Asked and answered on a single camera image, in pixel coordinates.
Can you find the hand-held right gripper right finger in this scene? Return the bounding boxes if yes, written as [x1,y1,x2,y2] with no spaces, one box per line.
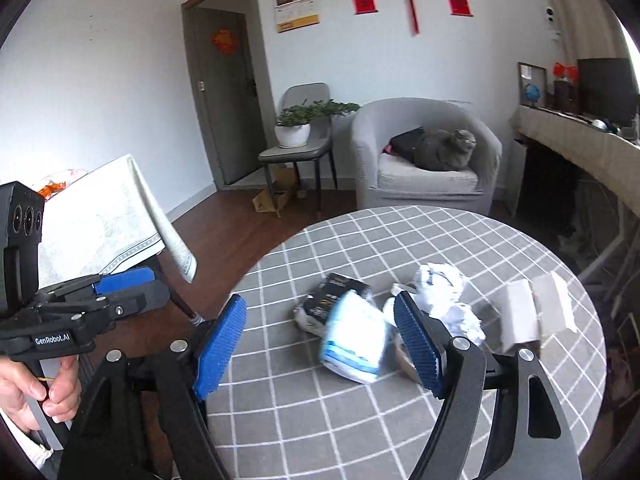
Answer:
[394,292,583,480]

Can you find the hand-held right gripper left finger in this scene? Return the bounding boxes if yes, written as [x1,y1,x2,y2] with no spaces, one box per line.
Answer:
[62,294,248,480]

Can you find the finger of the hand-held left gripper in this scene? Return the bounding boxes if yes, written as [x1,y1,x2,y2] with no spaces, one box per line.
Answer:
[40,267,157,306]
[32,282,172,334]

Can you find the brown paper piece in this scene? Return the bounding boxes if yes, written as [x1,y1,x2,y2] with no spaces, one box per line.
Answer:
[392,332,423,384]

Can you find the white paper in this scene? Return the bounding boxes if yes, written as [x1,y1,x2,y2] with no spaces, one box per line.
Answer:
[442,302,487,347]
[413,262,467,317]

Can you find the blue white plastic packet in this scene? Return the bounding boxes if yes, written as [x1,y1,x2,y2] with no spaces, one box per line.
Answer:
[319,291,394,386]

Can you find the black snack packet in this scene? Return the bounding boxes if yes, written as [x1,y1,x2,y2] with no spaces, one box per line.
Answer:
[294,273,373,335]

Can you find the white tissue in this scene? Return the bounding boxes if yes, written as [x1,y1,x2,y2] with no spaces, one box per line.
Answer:
[531,271,579,337]
[494,280,542,357]

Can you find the person's left hand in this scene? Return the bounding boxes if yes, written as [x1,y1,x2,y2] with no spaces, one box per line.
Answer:
[0,356,82,432]

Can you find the dark table leg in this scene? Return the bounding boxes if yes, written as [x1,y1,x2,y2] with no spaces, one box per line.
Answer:
[167,280,206,327]

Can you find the white patterned tablecloth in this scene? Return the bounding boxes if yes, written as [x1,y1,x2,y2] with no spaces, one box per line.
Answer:
[0,154,199,292]

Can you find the orange plastic bag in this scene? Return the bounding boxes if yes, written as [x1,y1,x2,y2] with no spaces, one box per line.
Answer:
[30,169,92,199]

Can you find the grey checked tablecloth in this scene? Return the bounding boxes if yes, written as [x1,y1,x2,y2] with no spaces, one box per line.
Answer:
[205,206,608,480]

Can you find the cardboard box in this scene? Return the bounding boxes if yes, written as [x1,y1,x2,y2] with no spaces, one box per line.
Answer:
[251,165,301,217]

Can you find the grey armchair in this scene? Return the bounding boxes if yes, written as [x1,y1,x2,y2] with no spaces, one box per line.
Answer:
[350,97,502,217]

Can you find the grey door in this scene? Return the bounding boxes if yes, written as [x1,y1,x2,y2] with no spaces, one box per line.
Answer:
[192,7,275,186]

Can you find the grey cat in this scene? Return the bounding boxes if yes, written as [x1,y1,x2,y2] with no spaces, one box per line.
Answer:
[412,128,477,173]

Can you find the black bag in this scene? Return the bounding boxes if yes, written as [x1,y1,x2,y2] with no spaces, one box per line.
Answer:
[390,127,426,164]

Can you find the potted plant white pot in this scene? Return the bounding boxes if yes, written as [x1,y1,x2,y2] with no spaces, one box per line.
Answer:
[274,100,361,149]

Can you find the red diamond door decoration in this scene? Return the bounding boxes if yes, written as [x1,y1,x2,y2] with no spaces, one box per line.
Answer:
[212,29,240,56]

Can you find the grey dining chair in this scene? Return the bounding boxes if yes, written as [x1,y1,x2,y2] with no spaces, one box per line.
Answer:
[258,82,337,220]

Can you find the framed globe picture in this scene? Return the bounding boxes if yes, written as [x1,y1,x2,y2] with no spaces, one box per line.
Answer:
[516,61,549,110]

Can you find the brown box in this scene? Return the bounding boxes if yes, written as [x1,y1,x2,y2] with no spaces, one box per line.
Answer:
[554,80,581,112]

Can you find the red bow ornament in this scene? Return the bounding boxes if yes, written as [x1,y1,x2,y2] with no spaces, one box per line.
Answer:
[552,61,581,83]

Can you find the black monitor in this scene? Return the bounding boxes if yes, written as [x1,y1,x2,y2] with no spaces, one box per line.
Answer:
[577,57,640,129]

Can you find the beige curtain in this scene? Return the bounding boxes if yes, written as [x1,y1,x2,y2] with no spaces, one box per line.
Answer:
[560,0,638,61]

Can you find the wall calendar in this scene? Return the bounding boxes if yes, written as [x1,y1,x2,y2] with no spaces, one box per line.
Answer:
[273,0,320,34]

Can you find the white security camera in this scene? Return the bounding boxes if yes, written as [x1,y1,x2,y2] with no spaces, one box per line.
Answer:
[542,5,564,41]

